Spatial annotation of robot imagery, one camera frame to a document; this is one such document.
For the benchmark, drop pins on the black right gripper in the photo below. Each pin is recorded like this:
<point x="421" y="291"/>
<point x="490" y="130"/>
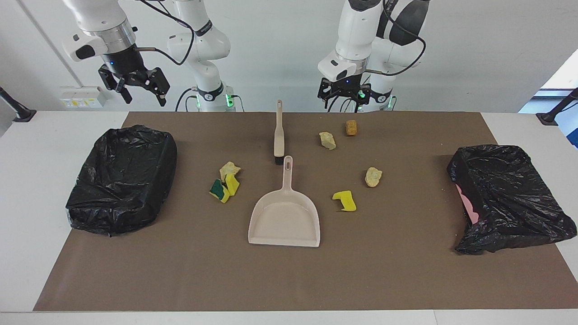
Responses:
<point x="128" y="65"/>

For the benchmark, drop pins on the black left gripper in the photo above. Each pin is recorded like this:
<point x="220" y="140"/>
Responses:
<point x="347" y="85"/>

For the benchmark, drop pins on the brown oval toy bread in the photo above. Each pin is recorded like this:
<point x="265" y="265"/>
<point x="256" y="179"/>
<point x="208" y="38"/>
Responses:
<point x="351" y="127"/>

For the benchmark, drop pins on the pale foam chunk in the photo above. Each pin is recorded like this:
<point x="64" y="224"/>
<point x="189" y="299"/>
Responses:
<point x="328" y="141"/>

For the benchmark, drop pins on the beige hand brush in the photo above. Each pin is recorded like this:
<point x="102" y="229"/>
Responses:
<point x="279" y="140"/>

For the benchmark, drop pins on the beige foam chunk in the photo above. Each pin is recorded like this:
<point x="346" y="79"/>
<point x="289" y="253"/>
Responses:
<point x="373" y="177"/>
<point x="229" y="169"/>

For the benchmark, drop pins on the yellow notched sponge piece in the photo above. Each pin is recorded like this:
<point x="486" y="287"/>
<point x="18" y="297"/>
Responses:
<point x="347" y="201"/>

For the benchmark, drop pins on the beige plastic dustpan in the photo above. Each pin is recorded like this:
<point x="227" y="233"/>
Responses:
<point x="284" y="221"/>

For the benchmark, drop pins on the black bag lined pink bin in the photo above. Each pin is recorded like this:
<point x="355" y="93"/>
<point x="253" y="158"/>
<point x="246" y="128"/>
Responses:
<point x="510" y="194"/>

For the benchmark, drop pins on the yellow and green sponge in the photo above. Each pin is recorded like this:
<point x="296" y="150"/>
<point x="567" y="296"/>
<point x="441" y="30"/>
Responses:
<point x="220" y="191"/>

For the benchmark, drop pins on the small yellow sponge wedge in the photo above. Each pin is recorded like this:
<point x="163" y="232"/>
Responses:
<point x="233" y="184"/>

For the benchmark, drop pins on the brown table mat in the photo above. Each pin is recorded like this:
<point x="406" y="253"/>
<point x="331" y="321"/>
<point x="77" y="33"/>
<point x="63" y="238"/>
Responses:
<point x="289" y="280"/>

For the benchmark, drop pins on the white wall power outlet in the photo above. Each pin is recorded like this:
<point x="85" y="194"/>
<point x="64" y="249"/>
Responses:
<point x="83" y="97"/>

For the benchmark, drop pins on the black clamp mount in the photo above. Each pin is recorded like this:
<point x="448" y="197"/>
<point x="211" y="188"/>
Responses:
<point x="548" y="118"/>
<point x="20" y="113"/>

